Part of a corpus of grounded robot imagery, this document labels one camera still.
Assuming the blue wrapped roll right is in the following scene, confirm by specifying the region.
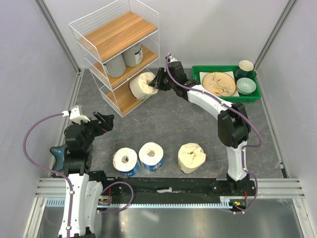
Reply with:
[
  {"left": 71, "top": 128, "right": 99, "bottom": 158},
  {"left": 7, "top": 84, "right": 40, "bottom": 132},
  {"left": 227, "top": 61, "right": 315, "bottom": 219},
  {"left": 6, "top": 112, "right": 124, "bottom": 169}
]
[{"left": 138, "top": 142, "right": 164, "bottom": 172}]

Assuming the blue grey cable duct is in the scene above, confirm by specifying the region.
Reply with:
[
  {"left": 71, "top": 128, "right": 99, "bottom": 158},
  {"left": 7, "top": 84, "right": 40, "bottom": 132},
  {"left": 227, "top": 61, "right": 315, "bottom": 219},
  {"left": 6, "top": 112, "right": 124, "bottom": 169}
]
[{"left": 46, "top": 196, "right": 248, "bottom": 208}]

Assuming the blue wrapped roll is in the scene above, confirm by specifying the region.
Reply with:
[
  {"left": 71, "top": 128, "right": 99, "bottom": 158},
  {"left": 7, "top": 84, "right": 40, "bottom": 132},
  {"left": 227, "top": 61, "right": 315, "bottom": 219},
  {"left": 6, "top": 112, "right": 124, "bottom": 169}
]
[
  {"left": 138, "top": 142, "right": 164, "bottom": 172},
  {"left": 113, "top": 147, "right": 140, "bottom": 177}
]

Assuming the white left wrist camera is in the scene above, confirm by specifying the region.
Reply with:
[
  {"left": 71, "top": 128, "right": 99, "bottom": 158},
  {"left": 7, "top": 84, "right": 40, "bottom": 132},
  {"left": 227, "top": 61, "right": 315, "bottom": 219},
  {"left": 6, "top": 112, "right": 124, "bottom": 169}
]
[{"left": 62, "top": 105, "right": 91, "bottom": 124}]

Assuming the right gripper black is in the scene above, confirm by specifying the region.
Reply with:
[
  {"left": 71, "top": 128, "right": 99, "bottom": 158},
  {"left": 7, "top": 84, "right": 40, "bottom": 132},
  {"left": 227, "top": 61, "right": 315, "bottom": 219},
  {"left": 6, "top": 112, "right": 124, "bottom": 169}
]
[{"left": 150, "top": 67, "right": 176, "bottom": 91}]

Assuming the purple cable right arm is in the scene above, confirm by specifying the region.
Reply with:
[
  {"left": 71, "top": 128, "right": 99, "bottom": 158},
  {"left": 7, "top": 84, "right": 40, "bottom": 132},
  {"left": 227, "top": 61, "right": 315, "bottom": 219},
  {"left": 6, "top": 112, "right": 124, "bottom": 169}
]
[{"left": 165, "top": 53, "right": 263, "bottom": 214}]

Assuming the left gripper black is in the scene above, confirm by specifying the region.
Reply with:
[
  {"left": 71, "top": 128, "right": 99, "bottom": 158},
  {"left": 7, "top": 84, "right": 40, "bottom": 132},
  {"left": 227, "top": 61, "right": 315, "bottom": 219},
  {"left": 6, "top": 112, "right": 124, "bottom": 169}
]
[{"left": 74, "top": 111, "right": 114, "bottom": 151}]

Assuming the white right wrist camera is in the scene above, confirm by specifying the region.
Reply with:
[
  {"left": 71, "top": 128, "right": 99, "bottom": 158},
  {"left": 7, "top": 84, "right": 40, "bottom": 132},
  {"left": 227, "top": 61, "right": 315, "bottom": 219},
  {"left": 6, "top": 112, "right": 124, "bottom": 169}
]
[{"left": 167, "top": 56, "right": 178, "bottom": 63}]

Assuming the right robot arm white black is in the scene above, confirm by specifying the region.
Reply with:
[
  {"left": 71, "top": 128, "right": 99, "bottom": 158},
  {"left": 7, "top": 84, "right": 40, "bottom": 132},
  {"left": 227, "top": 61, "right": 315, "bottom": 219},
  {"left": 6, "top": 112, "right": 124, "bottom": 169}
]
[{"left": 150, "top": 61, "right": 251, "bottom": 195}]

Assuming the blue wrapped roll left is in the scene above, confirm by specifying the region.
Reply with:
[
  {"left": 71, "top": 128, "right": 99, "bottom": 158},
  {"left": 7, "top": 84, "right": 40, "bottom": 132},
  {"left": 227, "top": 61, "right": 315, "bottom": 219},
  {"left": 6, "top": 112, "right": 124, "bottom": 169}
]
[{"left": 113, "top": 147, "right": 140, "bottom": 177}]

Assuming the dark green ceramic cup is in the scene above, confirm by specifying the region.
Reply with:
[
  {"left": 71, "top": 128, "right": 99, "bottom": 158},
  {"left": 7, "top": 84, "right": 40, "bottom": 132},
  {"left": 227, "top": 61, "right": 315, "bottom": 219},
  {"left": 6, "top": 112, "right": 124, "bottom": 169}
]
[{"left": 234, "top": 60, "right": 257, "bottom": 80}]

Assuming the light green ceramic bowl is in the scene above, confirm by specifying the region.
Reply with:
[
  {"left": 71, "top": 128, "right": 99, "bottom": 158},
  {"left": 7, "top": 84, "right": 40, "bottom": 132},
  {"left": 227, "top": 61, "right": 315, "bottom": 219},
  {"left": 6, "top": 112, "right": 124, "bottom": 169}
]
[{"left": 236, "top": 77, "right": 257, "bottom": 95}]

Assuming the decorated ceramic plate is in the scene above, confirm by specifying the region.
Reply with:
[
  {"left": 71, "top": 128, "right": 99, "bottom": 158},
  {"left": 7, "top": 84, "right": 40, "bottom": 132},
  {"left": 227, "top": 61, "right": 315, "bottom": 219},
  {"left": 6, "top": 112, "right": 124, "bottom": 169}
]
[{"left": 202, "top": 72, "right": 236, "bottom": 97}]

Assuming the green plastic tray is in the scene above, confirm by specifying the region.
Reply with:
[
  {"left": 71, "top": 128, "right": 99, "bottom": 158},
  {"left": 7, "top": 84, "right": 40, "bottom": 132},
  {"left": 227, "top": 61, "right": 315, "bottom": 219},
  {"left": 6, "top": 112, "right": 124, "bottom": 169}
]
[{"left": 191, "top": 65, "right": 262, "bottom": 103}]

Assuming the grey paper towel roll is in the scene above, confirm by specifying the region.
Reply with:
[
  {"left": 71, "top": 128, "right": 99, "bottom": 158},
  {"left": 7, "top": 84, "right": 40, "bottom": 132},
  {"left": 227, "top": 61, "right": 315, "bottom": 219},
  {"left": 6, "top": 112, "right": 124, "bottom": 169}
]
[{"left": 122, "top": 43, "right": 143, "bottom": 67}]

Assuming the aluminium frame rail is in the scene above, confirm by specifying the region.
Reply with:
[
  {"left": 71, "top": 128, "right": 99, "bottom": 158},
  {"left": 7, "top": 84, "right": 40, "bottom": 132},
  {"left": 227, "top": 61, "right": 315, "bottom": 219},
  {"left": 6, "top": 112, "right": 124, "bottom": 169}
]
[{"left": 35, "top": 178, "right": 305, "bottom": 199}]

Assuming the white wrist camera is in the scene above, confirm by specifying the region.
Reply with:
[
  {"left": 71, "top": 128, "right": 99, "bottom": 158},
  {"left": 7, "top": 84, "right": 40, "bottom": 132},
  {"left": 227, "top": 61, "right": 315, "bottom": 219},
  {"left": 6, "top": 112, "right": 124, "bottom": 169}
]
[
  {"left": 167, "top": 56, "right": 178, "bottom": 63},
  {"left": 62, "top": 105, "right": 91, "bottom": 124}
]

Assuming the cream roll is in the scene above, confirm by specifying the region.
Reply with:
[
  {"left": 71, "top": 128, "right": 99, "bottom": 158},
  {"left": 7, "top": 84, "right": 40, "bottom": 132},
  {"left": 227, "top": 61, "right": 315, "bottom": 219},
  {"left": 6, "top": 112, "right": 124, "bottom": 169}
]
[
  {"left": 178, "top": 143, "right": 206, "bottom": 174},
  {"left": 129, "top": 72, "right": 158, "bottom": 100}
]

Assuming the blue star shaped dish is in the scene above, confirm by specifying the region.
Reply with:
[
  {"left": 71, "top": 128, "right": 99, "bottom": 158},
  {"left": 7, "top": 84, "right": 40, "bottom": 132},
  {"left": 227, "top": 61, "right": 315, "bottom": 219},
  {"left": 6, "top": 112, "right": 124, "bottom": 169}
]
[{"left": 50, "top": 144, "right": 67, "bottom": 172}]

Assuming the white wire wooden shelf rack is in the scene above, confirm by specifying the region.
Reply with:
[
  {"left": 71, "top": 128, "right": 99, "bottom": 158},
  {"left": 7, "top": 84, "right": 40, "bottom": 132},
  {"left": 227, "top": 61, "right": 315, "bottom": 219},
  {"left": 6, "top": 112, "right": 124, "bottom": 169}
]
[{"left": 69, "top": 0, "right": 160, "bottom": 117}]

